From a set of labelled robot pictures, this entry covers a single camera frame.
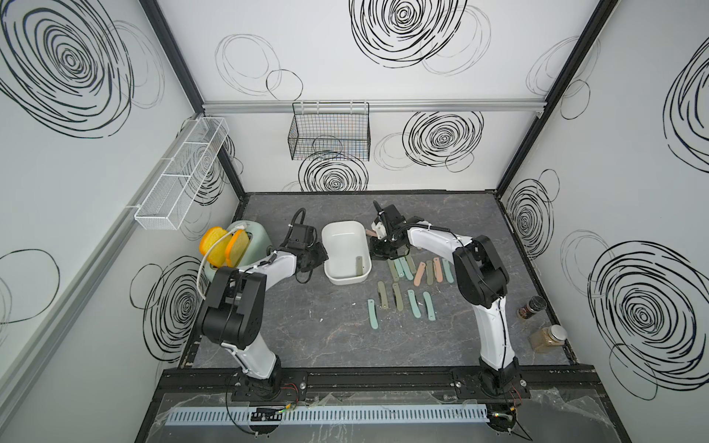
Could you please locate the white wire shelf basket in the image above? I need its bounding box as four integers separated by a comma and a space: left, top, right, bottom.
135, 116, 229, 231

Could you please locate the orange toast slice right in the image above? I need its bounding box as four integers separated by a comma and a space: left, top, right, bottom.
225, 229, 250, 268

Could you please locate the orange toast slice left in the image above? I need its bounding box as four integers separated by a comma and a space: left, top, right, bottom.
199, 226, 232, 268

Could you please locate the black wire basket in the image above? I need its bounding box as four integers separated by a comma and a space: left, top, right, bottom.
287, 101, 371, 162

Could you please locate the pink knife second row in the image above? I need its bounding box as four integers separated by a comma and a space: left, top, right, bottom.
433, 258, 443, 282

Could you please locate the glass spice jar silver cap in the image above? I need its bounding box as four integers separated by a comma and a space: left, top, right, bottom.
529, 324, 568, 354

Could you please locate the aluminium wall rail back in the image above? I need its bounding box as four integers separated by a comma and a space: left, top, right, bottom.
202, 99, 547, 114

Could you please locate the aluminium wall rail left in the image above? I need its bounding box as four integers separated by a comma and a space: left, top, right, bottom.
1, 112, 205, 426

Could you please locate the white toaster cable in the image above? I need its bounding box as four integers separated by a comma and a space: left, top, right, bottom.
196, 222, 249, 300

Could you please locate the olive knife second row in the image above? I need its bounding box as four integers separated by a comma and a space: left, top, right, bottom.
426, 260, 435, 286

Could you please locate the teal knife second row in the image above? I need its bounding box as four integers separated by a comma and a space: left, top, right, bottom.
399, 258, 414, 281

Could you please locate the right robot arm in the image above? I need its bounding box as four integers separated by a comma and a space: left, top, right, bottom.
369, 201, 519, 397

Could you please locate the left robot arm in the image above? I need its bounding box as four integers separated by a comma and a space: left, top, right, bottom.
196, 223, 328, 398

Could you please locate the long teal knife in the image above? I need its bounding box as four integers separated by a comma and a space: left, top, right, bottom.
406, 289, 422, 319

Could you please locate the spice jar black cap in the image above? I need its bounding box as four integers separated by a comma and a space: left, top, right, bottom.
517, 296, 548, 320

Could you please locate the grey slotted cable duct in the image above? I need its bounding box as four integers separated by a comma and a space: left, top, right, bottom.
164, 404, 492, 426

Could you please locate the orange toast slice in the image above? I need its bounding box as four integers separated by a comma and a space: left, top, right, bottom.
199, 226, 232, 268
225, 229, 250, 268

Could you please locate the white plastic storage box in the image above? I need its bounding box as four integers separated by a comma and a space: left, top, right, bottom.
321, 221, 372, 286

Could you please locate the olive folding knife top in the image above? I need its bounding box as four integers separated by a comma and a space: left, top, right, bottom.
405, 255, 417, 277

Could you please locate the green toaster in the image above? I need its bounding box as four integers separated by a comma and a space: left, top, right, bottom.
202, 221, 273, 282

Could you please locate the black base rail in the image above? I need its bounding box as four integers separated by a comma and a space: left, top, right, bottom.
153, 365, 601, 402

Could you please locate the teal knife third row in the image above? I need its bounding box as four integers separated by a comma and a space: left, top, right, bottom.
423, 291, 437, 321

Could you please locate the aluminium wall rail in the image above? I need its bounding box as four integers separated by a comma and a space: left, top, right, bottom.
1, 112, 205, 426
202, 99, 547, 114

